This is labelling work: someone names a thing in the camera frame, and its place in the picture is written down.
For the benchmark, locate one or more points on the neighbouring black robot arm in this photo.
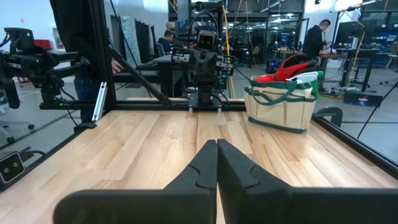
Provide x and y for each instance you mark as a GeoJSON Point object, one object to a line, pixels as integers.
{"type": "Point", "coordinates": [31, 62]}

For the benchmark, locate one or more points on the person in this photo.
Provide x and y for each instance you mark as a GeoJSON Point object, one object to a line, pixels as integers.
{"type": "Point", "coordinates": [71, 37]}
{"type": "Point", "coordinates": [164, 42]}
{"type": "Point", "coordinates": [314, 40]}

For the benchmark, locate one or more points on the green spray bottle white trigger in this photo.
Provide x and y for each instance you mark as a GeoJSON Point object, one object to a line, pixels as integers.
{"type": "Point", "coordinates": [306, 77]}

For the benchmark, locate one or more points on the black side table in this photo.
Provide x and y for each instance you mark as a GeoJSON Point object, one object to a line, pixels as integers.
{"type": "Point", "coordinates": [161, 71]}

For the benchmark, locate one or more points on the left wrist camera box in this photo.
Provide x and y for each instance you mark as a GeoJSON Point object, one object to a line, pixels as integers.
{"type": "Point", "coordinates": [206, 40]}

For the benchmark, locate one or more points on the beige gardening bag green trim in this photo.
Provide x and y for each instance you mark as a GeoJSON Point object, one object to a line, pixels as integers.
{"type": "Point", "coordinates": [280, 109]}

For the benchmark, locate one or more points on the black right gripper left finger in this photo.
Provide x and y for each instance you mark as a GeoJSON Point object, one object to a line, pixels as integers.
{"type": "Point", "coordinates": [155, 205]}

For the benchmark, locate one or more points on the silver aluminium bracket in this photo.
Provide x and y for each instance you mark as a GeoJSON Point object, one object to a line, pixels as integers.
{"type": "Point", "coordinates": [100, 99]}

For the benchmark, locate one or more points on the black curved bracket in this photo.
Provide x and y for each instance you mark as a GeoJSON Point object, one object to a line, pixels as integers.
{"type": "Point", "coordinates": [332, 112]}

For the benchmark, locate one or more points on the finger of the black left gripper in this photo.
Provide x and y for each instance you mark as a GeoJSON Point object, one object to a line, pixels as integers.
{"type": "Point", "coordinates": [211, 65]}
{"type": "Point", "coordinates": [197, 63]}

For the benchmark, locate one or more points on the black floor box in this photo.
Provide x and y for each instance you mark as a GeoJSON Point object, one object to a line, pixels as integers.
{"type": "Point", "coordinates": [363, 99]}

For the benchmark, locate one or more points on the black computer monitor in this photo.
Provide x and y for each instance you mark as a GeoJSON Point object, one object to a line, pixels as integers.
{"type": "Point", "coordinates": [348, 32]}

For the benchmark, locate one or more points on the table-level camera box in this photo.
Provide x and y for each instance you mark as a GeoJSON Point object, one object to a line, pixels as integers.
{"type": "Point", "coordinates": [11, 168]}

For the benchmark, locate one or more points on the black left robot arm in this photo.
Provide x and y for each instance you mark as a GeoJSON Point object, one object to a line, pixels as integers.
{"type": "Point", "coordinates": [205, 90]}

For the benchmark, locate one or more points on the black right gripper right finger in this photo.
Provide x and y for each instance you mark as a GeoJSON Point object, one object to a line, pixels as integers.
{"type": "Point", "coordinates": [280, 205]}

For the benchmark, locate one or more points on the black aluminium station frame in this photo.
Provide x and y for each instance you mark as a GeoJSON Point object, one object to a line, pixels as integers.
{"type": "Point", "coordinates": [105, 77]}

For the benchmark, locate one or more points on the red and black gardening glove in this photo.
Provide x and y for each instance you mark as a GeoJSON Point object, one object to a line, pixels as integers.
{"type": "Point", "coordinates": [287, 71]}

